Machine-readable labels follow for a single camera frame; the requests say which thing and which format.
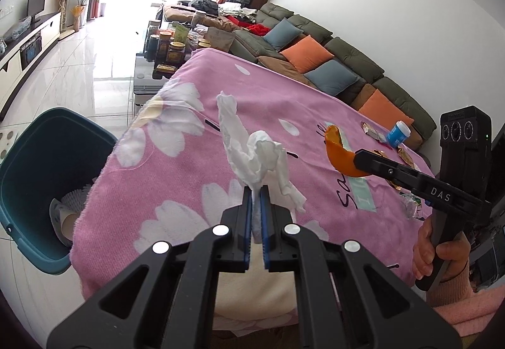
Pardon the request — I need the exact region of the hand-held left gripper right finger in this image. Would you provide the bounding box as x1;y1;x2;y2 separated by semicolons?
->
259;185;463;349

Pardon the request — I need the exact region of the blue white cup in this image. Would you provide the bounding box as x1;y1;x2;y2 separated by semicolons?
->
384;121;411;147

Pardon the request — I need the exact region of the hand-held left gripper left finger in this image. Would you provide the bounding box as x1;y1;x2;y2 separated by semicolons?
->
46;186;254;349

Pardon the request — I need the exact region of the pink floral blanket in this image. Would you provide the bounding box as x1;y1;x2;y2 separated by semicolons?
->
71;48;438;342

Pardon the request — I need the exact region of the white foam fruit net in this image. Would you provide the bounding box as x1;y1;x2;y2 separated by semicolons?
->
49;185;93;215

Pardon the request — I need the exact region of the clear plastic wrapper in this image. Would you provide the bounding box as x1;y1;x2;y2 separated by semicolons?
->
400;193;425;219

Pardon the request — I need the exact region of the clear plastic bag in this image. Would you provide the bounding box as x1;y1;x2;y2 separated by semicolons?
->
4;15;32;42

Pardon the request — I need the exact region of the cluster of food jars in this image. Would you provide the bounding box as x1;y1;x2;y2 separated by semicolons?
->
144;19;222;73

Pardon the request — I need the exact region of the orange cushion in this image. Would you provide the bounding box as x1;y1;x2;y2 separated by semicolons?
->
281;35;335;74
358;89;415;129

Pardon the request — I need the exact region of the blue cushion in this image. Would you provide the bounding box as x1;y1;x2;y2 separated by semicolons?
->
304;59;359;97
264;17;308;51

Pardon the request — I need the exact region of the golden brown snack packet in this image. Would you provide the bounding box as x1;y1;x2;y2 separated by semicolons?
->
398;147;416;169

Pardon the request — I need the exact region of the brown paper bag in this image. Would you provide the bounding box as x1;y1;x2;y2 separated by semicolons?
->
205;27;237;53

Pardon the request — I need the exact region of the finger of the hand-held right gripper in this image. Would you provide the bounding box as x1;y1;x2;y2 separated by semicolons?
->
355;149;419;175
354;158;429;197

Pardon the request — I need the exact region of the white black TV cabinet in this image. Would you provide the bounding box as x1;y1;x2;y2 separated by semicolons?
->
0;11;63;123

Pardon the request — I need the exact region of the red cloth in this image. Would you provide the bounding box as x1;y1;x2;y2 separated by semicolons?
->
233;15;273;37

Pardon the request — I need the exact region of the white clothes pile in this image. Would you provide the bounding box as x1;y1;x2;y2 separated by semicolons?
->
219;2;257;20

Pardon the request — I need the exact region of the white tissue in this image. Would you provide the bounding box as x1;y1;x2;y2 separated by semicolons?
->
216;92;307;243

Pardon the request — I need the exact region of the person's right hand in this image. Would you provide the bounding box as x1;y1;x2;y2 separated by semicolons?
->
412;217;472;282

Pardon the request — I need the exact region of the white board with round holes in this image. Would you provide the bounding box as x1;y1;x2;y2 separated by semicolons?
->
0;127;20;160

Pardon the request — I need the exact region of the white paper bowl blue pattern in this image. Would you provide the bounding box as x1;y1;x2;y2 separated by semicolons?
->
51;201;85;249

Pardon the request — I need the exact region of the black computer monitor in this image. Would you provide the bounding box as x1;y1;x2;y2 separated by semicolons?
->
27;0;47;24

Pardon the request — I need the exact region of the green brown sofa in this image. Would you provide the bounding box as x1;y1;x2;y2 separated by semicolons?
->
162;2;438;152

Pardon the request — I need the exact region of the person's right forearm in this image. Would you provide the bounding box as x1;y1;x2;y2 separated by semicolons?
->
424;260;494;338

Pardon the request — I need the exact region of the glass coffee table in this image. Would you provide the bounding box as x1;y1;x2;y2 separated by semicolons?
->
134;19;237;107

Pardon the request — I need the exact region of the orange peel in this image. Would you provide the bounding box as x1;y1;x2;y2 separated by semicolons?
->
324;125;369;178

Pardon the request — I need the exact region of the teal plastic bin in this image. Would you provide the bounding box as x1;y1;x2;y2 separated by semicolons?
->
0;107;119;275

